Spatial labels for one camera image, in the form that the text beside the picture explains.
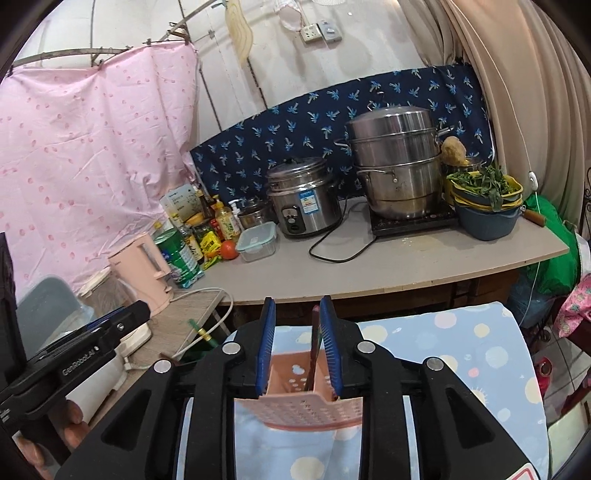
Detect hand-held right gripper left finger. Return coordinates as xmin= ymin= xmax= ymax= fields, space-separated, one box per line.
xmin=58 ymin=296 xmax=276 ymax=480

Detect black flat panel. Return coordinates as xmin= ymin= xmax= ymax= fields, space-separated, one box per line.
xmin=0 ymin=233 xmax=17 ymax=370

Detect light blue dotted tablecloth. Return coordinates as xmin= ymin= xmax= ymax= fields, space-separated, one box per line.
xmin=175 ymin=300 xmax=550 ymax=480

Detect steel rice cooker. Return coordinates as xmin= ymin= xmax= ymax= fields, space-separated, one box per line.
xmin=265 ymin=157 xmax=343 ymax=238

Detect white power cable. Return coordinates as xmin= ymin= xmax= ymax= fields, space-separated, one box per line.
xmin=122 ymin=287 xmax=234 ymax=370

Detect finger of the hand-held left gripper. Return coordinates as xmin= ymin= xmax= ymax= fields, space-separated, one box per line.
xmin=46 ymin=306 xmax=127 ymax=349
xmin=28 ymin=301 xmax=152 ymax=374

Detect white wall socket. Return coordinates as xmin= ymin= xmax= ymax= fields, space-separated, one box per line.
xmin=300 ymin=21 xmax=343 ymax=44

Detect beige curtain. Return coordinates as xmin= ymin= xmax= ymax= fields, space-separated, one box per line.
xmin=399 ymin=0 xmax=591 ymax=217

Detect white power strip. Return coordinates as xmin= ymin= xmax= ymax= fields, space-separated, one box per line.
xmin=117 ymin=320 xmax=153 ymax=356

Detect dark maroon chopstick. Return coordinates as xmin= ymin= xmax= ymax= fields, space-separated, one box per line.
xmin=305 ymin=305 xmax=322 ymax=398

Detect pink perforated utensil basket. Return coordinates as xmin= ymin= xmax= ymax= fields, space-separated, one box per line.
xmin=252 ymin=353 xmax=364 ymax=433

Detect pink dotted curtain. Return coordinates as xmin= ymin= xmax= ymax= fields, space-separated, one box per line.
xmin=0 ymin=44 xmax=200 ymax=296

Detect green leafy vegetables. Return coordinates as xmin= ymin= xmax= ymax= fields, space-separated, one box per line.
xmin=445 ymin=164 xmax=513 ymax=208

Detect black appliance power cord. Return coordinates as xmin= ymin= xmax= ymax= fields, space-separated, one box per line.
xmin=308 ymin=198 xmax=384 ymax=265

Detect white storage bin grey lid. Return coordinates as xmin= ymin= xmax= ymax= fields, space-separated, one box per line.
xmin=16 ymin=275 xmax=127 ymax=421

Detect curved metal curtain rod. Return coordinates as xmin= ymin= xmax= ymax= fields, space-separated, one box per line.
xmin=9 ymin=0 xmax=218 ymax=75

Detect tan loofah sponge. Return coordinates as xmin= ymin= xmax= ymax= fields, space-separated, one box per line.
xmin=440 ymin=136 xmax=468 ymax=166

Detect person's left hand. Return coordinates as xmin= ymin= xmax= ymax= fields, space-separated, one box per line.
xmin=16 ymin=399 xmax=86 ymax=480

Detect clear food container green lid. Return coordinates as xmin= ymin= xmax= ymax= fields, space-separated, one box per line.
xmin=235 ymin=222 xmax=279 ymax=263

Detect white printed carton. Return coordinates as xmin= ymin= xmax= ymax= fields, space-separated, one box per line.
xmin=161 ymin=183 xmax=204 ymax=222

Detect yellow snack packet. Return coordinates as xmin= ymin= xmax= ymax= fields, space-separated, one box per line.
xmin=201 ymin=231 xmax=225 ymax=259

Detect black induction cooktop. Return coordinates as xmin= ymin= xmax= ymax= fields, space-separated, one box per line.
xmin=368 ymin=203 xmax=460 ymax=237

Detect stacked steel steamer pot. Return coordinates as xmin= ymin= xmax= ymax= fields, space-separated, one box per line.
xmin=335 ymin=105 xmax=455 ymax=220

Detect dark sauce bottle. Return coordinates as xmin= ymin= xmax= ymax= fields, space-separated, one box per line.
xmin=196 ymin=187 xmax=215 ymax=217

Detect yellow plastic colander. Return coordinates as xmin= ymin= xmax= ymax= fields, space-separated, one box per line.
xmin=445 ymin=173 xmax=525 ymax=206

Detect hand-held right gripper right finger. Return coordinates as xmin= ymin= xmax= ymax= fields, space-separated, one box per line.
xmin=320 ymin=295 xmax=532 ymax=480

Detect pink electric kettle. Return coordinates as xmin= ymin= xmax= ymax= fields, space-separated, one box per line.
xmin=107 ymin=232 xmax=175 ymax=311

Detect small steel pot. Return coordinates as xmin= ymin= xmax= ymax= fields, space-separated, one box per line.
xmin=238 ymin=198 xmax=273 ymax=229

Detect green tin can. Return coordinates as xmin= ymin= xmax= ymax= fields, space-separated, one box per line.
xmin=154 ymin=226 xmax=206 ymax=289

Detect green plastic bag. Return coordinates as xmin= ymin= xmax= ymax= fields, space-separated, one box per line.
xmin=522 ymin=194 xmax=580 ymax=296

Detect pink floral cloth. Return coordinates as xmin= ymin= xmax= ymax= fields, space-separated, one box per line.
xmin=554 ymin=274 xmax=591 ymax=342

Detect beige hanging paddle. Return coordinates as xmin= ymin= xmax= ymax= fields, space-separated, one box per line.
xmin=225 ymin=0 xmax=254 ymax=61

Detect navy leaf-print cloth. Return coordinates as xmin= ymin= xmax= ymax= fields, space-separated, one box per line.
xmin=190 ymin=65 xmax=497 ymax=213

